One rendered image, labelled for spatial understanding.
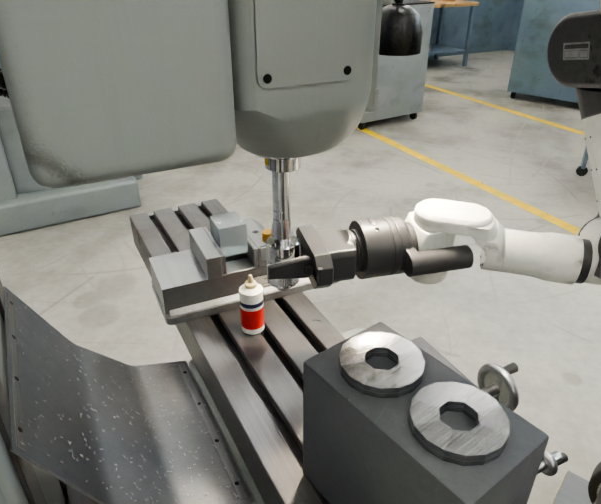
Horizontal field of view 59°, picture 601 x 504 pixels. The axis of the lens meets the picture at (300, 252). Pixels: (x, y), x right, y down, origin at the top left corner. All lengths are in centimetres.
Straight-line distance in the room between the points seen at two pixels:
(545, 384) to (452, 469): 192
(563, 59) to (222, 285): 64
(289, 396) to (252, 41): 50
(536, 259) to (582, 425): 153
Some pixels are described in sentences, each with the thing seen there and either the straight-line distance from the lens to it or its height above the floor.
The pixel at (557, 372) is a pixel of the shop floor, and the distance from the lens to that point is 249.
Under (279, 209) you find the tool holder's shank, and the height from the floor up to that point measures 122.
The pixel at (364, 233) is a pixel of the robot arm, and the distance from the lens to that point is 75.
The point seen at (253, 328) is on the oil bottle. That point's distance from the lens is 91.
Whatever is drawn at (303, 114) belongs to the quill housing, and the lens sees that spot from 58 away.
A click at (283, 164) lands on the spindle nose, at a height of 129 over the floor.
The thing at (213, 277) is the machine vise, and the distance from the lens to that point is 95.
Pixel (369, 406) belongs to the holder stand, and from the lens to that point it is 54.
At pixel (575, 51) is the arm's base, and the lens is 84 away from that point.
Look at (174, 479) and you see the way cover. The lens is 80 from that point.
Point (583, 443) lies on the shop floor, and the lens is 224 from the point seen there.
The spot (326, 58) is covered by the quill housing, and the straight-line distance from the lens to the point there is 57.
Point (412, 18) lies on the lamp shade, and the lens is 78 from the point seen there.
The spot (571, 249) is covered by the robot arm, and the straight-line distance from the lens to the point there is 83.
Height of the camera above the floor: 152
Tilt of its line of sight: 30 degrees down
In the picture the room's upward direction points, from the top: straight up
